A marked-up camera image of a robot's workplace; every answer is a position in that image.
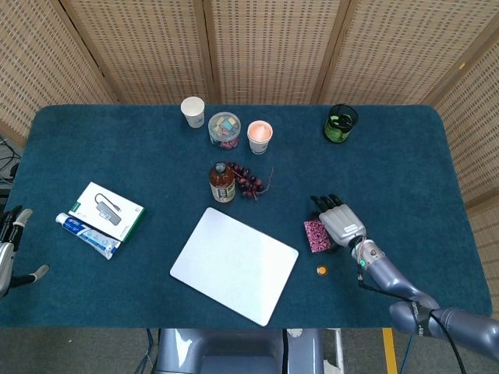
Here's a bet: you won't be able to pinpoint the white green usb hub box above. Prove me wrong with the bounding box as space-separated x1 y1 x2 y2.
68 181 146 243

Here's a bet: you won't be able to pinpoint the tea bottle with black cap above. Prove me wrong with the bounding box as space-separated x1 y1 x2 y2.
208 161 237 204

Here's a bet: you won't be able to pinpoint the woven rattan folding screen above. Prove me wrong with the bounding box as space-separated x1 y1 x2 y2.
0 0 499 316

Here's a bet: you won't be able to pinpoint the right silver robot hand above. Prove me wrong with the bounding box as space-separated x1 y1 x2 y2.
310 193 367 249

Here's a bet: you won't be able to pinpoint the green filling in mesh holder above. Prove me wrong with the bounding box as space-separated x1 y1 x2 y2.
326 116 352 143

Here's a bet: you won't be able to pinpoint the grey robot torso base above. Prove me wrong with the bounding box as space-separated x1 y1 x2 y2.
154 328 325 374

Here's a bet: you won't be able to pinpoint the black mesh pen holder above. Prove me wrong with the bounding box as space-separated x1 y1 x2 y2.
324 103 359 144

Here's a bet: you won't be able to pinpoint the blue white toothpaste tube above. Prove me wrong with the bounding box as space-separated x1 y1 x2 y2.
55 212 122 261

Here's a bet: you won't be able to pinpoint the clear jar of coloured clips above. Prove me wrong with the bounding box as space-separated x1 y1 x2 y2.
207 111 242 150

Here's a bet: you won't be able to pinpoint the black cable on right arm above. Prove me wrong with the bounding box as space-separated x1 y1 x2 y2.
355 261 468 374

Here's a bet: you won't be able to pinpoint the black floor cables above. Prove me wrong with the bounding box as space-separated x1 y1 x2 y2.
0 135 23 185

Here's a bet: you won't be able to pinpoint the blue table cloth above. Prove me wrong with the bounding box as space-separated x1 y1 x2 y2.
0 104 493 329

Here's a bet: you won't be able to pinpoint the bunch of red grapes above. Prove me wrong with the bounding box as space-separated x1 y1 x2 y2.
226 161 274 202

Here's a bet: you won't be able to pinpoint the white floral paper cup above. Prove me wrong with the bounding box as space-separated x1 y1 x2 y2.
180 97 206 129

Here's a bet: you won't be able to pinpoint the white paper cup blue logo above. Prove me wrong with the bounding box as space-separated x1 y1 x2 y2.
246 120 274 155

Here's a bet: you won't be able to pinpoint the purple patterned packet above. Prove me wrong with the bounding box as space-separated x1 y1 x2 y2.
303 219 333 254

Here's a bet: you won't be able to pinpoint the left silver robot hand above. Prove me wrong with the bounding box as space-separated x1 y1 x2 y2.
0 205 51 299

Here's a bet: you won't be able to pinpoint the white rectangular board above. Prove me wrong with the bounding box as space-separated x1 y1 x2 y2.
169 206 300 327

